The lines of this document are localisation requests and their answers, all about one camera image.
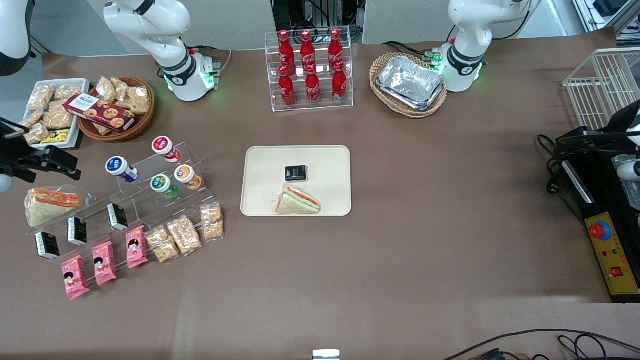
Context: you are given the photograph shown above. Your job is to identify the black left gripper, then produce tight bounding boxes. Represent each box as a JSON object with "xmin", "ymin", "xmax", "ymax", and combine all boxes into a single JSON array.
[{"xmin": 556, "ymin": 101, "xmax": 640, "ymax": 154}]

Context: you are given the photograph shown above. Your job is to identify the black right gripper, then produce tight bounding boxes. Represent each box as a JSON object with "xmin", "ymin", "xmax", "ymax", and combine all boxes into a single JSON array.
[{"xmin": 0, "ymin": 142, "xmax": 82, "ymax": 184}]

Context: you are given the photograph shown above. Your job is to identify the green gum bottle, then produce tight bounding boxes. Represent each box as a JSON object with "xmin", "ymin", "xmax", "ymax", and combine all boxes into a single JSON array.
[{"xmin": 150, "ymin": 174, "xmax": 180, "ymax": 200}]

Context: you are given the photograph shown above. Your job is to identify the blue gum bottle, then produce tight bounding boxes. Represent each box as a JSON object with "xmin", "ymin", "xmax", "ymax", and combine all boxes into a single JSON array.
[{"xmin": 105, "ymin": 156, "xmax": 140, "ymax": 183}]

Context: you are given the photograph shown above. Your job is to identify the red-lid gum bottle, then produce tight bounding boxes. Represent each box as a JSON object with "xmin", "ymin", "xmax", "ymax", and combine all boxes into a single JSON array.
[{"xmin": 152, "ymin": 136, "xmax": 181, "ymax": 164}]

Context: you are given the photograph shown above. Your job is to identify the orange gum bottle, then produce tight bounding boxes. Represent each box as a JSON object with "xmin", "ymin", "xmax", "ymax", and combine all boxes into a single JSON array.
[{"xmin": 174, "ymin": 165, "xmax": 203, "ymax": 191}]

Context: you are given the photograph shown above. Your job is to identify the aluminium foil tray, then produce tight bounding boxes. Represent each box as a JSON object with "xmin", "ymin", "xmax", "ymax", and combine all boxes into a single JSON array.
[{"xmin": 375, "ymin": 55, "xmax": 446, "ymax": 112}]

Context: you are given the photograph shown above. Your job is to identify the beige plastic tray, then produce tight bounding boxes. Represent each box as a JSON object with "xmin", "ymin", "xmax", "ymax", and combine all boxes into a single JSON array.
[{"xmin": 241, "ymin": 145, "xmax": 352, "ymax": 217}]

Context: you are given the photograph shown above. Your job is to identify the yellow snack pack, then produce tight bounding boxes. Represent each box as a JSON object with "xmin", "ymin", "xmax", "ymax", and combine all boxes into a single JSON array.
[{"xmin": 40, "ymin": 129, "xmax": 71, "ymax": 145}]

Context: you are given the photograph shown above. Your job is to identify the wrapped triangle sandwich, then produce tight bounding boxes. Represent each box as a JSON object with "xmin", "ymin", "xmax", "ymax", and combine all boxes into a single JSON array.
[
  {"xmin": 274, "ymin": 185, "xmax": 321, "ymax": 215},
  {"xmin": 24, "ymin": 187, "xmax": 81, "ymax": 228}
]

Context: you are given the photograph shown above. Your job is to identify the white rectangular bin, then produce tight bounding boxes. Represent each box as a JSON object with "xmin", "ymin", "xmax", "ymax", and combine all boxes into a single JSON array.
[{"xmin": 20, "ymin": 78, "xmax": 91, "ymax": 151}]

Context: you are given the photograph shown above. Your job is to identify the black sealing machine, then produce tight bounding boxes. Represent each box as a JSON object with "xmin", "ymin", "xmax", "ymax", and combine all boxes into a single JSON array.
[{"xmin": 559, "ymin": 127, "xmax": 640, "ymax": 304}]

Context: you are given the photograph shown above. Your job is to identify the clear plastic container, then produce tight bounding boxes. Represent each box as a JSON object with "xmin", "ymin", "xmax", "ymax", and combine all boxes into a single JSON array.
[{"xmin": 613, "ymin": 154, "xmax": 640, "ymax": 212}]

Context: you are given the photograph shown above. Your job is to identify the red cookie box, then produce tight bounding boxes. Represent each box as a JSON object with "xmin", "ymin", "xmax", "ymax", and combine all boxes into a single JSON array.
[{"xmin": 63, "ymin": 93, "xmax": 136, "ymax": 133}]

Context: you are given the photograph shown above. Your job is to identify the dark brown wicker basket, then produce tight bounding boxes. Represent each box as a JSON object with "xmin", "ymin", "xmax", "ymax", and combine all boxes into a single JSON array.
[{"xmin": 77, "ymin": 76, "xmax": 156, "ymax": 143}]

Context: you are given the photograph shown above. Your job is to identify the pink snack pack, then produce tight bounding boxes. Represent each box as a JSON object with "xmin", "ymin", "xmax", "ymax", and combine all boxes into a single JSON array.
[
  {"xmin": 60, "ymin": 255, "xmax": 91, "ymax": 301},
  {"xmin": 91, "ymin": 241, "xmax": 118, "ymax": 287},
  {"xmin": 125, "ymin": 225, "xmax": 149, "ymax": 270}
]

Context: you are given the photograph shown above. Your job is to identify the clear acrylic tiered stand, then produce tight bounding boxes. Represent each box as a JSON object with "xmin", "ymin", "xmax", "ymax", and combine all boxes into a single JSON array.
[{"xmin": 34, "ymin": 142, "xmax": 221, "ymax": 263}]

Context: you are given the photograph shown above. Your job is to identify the light wicker basket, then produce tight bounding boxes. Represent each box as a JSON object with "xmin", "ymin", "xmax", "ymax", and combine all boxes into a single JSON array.
[{"xmin": 369, "ymin": 52, "xmax": 449, "ymax": 119}]

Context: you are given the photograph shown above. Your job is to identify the clear acrylic bottle rack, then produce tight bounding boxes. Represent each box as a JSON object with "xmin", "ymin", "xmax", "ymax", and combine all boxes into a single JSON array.
[{"xmin": 264, "ymin": 26, "xmax": 355, "ymax": 113}]

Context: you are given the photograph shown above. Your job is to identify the red cola bottle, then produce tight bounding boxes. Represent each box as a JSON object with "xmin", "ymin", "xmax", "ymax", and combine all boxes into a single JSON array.
[
  {"xmin": 300, "ymin": 30, "xmax": 317, "ymax": 75},
  {"xmin": 304, "ymin": 64, "xmax": 322, "ymax": 105},
  {"xmin": 278, "ymin": 30, "xmax": 296, "ymax": 76},
  {"xmin": 328, "ymin": 28, "xmax": 345, "ymax": 72},
  {"xmin": 331, "ymin": 61, "xmax": 348, "ymax": 104},
  {"xmin": 278, "ymin": 66, "xmax": 297, "ymax": 108}
]

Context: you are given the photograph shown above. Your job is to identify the black equipment rack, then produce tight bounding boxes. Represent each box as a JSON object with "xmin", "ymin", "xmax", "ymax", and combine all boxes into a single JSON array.
[{"xmin": 271, "ymin": 0, "xmax": 363, "ymax": 45}]

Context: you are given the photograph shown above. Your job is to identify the black power cable with plug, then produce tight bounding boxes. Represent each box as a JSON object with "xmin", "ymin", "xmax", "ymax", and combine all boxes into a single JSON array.
[{"xmin": 536, "ymin": 133, "xmax": 587, "ymax": 226}]

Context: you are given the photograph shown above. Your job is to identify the white wire basket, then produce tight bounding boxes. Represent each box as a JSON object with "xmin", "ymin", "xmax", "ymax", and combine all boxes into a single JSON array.
[{"xmin": 562, "ymin": 47, "xmax": 640, "ymax": 132}]

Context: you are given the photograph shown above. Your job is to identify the metal frame shelf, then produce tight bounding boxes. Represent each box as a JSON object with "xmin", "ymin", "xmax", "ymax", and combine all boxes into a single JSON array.
[{"xmin": 574, "ymin": 0, "xmax": 640, "ymax": 42}]

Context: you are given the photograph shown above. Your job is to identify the left arm base connector cables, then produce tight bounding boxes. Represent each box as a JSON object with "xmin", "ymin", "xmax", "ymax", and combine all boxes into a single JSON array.
[{"xmin": 384, "ymin": 40, "xmax": 448, "ymax": 65}]

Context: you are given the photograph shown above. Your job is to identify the arm base connector cables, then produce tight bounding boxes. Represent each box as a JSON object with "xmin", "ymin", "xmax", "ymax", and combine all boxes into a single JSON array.
[
  {"xmin": 384, "ymin": 40, "xmax": 448, "ymax": 65},
  {"xmin": 189, "ymin": 45, "xmax": 234, "ymax": 77}
]

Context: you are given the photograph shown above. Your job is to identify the long black cable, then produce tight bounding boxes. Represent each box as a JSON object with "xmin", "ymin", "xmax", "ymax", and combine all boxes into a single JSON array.
[{"xmin": 442, "ymin": 328, "xmax": 640, "ymax": 360}]

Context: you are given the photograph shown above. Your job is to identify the right arm base connector cables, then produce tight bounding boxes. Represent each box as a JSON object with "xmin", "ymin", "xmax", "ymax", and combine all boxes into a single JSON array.
[{"xmin": 189, "ymin": 45, "xmax": 234, "ymax": 77}]

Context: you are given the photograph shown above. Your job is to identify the looped black cable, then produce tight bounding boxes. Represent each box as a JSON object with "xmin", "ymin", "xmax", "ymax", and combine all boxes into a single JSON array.
[{"xmin": 557, "ymin": 334, "xmax": 610, "ymax": 360}]

